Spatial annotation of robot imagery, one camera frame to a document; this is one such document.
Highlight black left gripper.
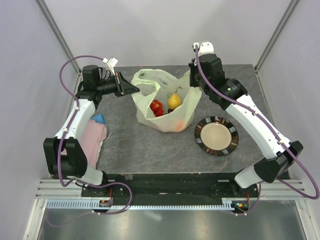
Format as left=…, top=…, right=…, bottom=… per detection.
left=96, top=71, right=140, bottom=98

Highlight green avocado print plastic bag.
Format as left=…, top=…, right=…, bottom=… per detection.
left=131, top=69, right=202, bottom=132

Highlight yellow lemon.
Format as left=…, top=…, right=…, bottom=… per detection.
left=167, top=92, right=182, bottom=110

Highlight small red yellow fruits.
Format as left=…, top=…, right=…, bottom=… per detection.
left=149, top=99, right=165, bottom=117

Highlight orange fruit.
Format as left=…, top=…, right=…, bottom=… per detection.
left=175, top=121, right=185, bottom=132

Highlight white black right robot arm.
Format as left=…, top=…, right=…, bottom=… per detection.
left=188, top=53, right=303, bottom=197

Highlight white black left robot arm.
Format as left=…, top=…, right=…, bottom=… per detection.
left=43, top=65, right=140, bottom=197

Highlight blue cloth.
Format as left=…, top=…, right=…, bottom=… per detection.
left=91, top=113, right=106, bottom=125

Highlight pink folded cloth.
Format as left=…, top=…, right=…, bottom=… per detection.
left=80, top=120, right=107, bottom=169

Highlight dark round fruit plate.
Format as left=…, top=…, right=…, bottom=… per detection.
left=194, top=116, right=239, bottom=157

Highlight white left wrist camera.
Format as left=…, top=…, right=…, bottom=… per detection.
left=102, top=57, right=118, bottom=76

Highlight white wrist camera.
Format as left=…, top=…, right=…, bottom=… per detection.
left=192, top=41, right=215, bottom=57
left=102, top=57, right=118, bottom=76

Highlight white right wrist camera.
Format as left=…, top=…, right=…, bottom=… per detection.
left=192, top=41, right=215, bottom=57

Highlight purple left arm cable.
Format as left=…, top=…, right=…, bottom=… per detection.
left=58, top=55, right=106, bottom=188

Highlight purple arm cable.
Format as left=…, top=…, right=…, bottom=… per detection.
left=58, top=55, right=106, bottom=188
left=194, top=44, right=320, bottom=200

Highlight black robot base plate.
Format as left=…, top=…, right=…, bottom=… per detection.
left=81, top=172, right=258, bottom=205

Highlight aluminium frame post left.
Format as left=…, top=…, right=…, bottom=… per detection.
left=35, top=0, right=74, bottom=59

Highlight aluminium frame post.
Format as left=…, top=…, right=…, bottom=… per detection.
left=35, top=0, right=74, bottom=59
left=254, top=0, right=300, bottom=74

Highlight aluminium frame post right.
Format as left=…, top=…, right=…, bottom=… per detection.
left=254, top=0, right=300, bottom=74

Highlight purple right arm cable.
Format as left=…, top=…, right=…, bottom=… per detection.
left=194, top=44, right=320, bottom=200

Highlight light blue cable duct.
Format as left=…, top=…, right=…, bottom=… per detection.
left=46, top=199, right=249, bottom=211

